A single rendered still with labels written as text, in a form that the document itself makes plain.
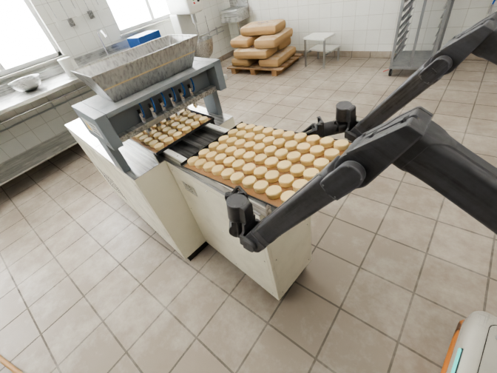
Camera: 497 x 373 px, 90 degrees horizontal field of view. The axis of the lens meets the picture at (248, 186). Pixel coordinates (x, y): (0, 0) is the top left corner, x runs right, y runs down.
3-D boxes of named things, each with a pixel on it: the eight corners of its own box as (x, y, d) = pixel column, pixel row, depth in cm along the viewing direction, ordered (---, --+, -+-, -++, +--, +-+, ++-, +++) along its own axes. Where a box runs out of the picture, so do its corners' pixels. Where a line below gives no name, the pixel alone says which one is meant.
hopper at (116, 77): (87, 99, 126) (69, 70, 117) (177, 60, 152) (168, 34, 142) (109, 109, 109) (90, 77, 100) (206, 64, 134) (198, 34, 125)
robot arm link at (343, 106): (356, 143, 97) (368, 131, 99) (359, 119, 88) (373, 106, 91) (329, 133, 104) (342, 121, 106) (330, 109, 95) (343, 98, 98)
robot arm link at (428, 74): (456, 69, 58) (475, 46, 61) (438, 52, 58) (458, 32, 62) (353, 148, 99) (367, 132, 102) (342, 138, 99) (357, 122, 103)
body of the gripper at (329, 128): (315, 116, 103) (333, 112, 102) (316, 138, 109) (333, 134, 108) (319, 123, 98) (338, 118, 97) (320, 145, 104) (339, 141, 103)
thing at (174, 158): (87, 113, 212) (83, 106, 208) (91, 112, 213) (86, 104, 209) (268, 218, 92) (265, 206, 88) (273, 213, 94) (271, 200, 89)
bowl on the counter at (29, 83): (21, 97, 281) (12, 86, 273) (13, 94, 299) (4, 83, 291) (50, 85, 298) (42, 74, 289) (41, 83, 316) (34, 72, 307)
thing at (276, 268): (208, 247, 191) (159, 151, 132) (239, 218, 207) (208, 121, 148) (280, 308, 149) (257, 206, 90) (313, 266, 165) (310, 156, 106)
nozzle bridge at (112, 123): (108, 160, 146) (70, 106, 124) (202, 106, 179) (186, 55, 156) (133, 180, 126) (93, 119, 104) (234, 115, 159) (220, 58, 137)
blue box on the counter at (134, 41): (142, 48, 363) (137, 38, 354) (130, 48, 379) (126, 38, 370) (163, 39, 385) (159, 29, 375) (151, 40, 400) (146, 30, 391)
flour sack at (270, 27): (239, 37, 442) (238, 27, 432) (251, 30, 466) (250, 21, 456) (276, 35, 407) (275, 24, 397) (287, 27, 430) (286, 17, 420)
